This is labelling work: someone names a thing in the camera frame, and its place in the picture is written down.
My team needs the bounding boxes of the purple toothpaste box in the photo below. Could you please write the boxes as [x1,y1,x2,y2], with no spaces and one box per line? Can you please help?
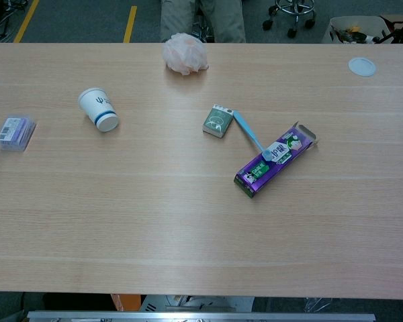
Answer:
[233,122,320,199]

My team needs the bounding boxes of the clear purple plastic case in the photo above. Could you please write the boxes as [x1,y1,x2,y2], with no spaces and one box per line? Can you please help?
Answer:
[0,115,37,152]

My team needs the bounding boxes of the black tripod legs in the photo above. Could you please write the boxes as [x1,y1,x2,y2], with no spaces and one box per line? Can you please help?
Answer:
[0,0,30,43]

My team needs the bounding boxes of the aluminium frame rail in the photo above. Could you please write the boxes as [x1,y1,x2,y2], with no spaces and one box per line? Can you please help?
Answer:
[27,310,376,322]

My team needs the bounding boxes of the person in khaki trousers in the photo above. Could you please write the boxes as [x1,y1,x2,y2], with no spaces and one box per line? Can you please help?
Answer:
[160,0,247,44]

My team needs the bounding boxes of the green soap box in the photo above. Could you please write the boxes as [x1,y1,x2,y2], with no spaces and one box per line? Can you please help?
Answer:
[201,103,236,139]

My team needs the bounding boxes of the chrome stool wheeled base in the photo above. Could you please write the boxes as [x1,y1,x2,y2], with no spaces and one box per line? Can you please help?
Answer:
[262,0,317,39]

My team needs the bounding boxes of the white paper cup blue band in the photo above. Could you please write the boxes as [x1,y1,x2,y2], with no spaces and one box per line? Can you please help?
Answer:
[78,87,120,133]

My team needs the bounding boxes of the light blue toothbrush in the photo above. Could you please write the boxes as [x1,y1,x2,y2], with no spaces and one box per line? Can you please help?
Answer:
[232,111,271,160]

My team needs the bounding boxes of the grey round table grommet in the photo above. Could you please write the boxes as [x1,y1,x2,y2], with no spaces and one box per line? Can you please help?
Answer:
[348,56,377,77]

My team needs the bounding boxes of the pink mesh bath sponge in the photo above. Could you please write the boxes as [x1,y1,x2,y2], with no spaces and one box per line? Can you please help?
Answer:
[162,32,210,76]

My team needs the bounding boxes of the white bin with items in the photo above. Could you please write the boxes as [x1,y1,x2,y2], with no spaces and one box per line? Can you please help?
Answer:
[321,16,398,45]

